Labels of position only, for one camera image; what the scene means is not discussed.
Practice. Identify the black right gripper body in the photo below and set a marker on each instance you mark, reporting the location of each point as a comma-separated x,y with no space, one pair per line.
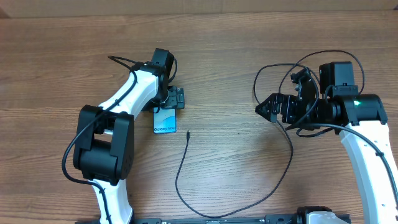
292,111

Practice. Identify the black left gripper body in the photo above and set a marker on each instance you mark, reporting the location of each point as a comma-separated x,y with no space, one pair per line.
173,99

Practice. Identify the blue Galaxy smartphone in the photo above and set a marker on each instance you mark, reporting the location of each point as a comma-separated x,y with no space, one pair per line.
164,121

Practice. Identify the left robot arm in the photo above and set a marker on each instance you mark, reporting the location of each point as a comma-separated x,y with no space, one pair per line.
103,148

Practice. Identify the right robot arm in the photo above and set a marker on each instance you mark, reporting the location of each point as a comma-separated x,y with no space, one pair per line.
336,104

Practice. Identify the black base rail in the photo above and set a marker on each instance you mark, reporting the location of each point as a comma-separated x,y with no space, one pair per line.
267,219

